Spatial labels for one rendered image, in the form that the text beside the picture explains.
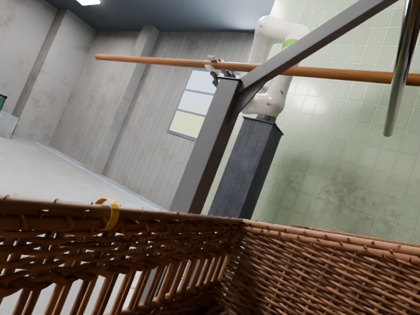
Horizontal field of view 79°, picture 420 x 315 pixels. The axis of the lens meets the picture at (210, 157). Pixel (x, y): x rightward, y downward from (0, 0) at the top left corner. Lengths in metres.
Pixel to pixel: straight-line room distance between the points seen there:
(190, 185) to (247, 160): 1.14
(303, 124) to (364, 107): 0.42
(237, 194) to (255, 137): 0.36
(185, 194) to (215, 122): 0.13
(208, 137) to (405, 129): 1.77
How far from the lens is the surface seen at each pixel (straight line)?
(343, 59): 2.35
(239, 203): 1.53
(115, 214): 0.21
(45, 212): 0.19
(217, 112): 0.44
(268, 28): 1.49
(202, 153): 0.43
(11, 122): 6.41
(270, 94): 1.24
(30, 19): 7.72
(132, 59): 1.37
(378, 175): 2.01
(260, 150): 1.54
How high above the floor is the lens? 0.79
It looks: 3 degrees up
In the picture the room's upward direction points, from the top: 21 degrees clockwise
